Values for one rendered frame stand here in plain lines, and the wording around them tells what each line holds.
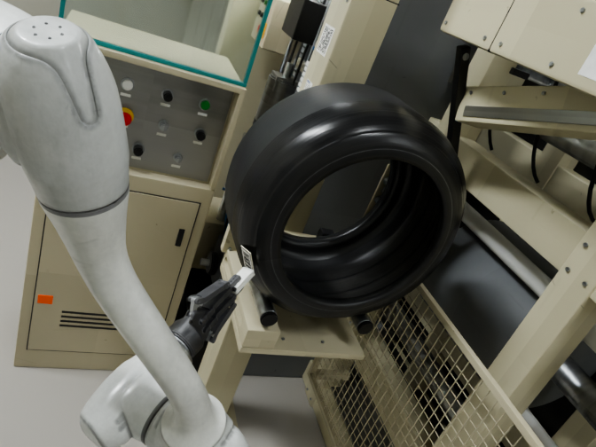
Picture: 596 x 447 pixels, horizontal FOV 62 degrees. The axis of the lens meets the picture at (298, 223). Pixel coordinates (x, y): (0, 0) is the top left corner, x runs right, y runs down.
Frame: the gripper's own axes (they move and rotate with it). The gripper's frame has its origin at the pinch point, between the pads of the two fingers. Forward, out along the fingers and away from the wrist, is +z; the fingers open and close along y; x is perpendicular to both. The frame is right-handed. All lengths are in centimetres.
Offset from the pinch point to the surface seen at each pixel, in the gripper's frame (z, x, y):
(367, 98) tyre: 37.2, 15.4, -28.0
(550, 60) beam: 49, 49, -33
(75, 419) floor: -24, -81, 77
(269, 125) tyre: 24.3, -3.1, -25.4
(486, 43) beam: 62, 34, -32
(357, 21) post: 61, 2, -37
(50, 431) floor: -32, -82, 73
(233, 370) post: 17, -38, 73
